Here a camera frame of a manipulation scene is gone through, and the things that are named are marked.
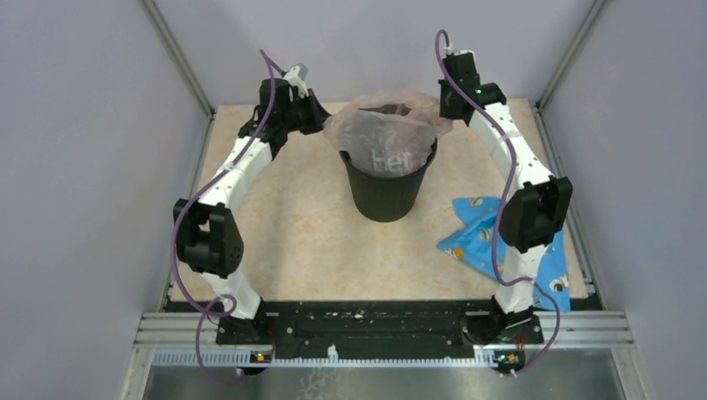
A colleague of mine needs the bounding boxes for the blue cartoon printed bag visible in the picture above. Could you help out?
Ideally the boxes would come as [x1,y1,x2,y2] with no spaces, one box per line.
[437,197,570,313]

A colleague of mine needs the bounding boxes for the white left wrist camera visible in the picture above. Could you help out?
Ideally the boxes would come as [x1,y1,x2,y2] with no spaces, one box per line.
[283,63,309,98]

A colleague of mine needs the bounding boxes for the translucent pink trash bag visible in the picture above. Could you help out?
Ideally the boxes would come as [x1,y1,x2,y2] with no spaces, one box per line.
[323,91,453,178]

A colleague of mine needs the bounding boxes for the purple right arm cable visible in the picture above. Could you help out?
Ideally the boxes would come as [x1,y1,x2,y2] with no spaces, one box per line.
[434,28,562,377]

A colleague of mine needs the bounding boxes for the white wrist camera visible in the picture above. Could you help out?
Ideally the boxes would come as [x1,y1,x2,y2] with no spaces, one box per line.
[283,63,309,98]
[444,46,476,58]

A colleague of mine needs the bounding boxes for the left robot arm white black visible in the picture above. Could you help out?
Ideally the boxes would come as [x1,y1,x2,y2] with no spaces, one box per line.
[173,77,329,345]

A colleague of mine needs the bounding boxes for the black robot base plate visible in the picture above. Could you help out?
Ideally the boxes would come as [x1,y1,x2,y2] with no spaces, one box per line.
[216,300,544,361]

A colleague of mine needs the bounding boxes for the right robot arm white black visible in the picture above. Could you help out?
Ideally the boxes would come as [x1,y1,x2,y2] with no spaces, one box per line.
[437,47,573,343]

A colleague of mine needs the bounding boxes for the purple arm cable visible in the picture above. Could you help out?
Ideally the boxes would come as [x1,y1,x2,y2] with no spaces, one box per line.
[434,28,562,377]
[169,49,285,388]

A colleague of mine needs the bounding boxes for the black plastic trash bin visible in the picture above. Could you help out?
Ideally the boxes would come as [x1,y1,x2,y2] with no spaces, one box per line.
[338,140,439,223]

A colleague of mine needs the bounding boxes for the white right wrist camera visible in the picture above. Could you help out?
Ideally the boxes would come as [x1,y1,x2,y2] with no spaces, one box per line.
[444,46,476,58]

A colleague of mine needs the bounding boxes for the white slotted cable duct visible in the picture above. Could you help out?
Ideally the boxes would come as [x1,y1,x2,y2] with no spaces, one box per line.
[153,345,499,368]

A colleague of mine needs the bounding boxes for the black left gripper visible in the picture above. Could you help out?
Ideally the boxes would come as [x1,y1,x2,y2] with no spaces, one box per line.
[281,88,337,136]

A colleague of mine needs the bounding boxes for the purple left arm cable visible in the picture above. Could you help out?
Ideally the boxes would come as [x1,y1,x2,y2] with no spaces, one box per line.
[169,49,285,388]

